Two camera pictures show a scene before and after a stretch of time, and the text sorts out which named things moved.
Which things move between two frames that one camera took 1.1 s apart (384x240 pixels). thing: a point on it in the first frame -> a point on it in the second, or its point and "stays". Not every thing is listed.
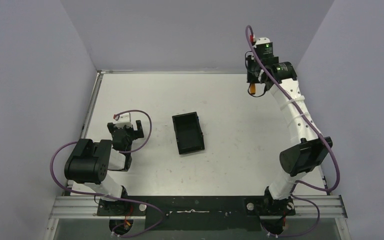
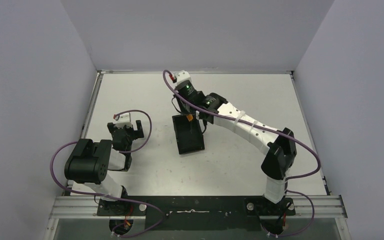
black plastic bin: (189, 133) stays
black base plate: (219, 213) stays
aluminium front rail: (306, 207) stays
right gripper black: (250, 79) -> (183, 110)
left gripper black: (125, 132) stays
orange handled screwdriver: (252, 88) -> (190, 118)
